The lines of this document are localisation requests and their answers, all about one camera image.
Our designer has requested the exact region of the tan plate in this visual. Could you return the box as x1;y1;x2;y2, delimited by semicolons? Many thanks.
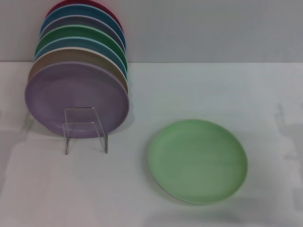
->
28;47;129;95

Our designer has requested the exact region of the dark green plate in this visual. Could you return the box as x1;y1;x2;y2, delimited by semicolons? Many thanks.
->
35;25;128;71

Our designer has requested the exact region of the light blue plate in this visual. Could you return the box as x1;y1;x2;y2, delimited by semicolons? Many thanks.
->
34;36;128;80

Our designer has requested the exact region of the lilac plate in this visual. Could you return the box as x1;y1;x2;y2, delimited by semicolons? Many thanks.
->
24;61;130;139

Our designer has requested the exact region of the light green plate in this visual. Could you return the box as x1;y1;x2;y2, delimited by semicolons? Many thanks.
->
148;119;249;206

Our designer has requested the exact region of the clear acrylic plate rack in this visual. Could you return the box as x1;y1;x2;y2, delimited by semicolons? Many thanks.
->
21;107;109;156

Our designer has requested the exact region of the red plate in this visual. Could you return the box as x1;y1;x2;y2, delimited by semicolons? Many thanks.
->
45;0;124;31

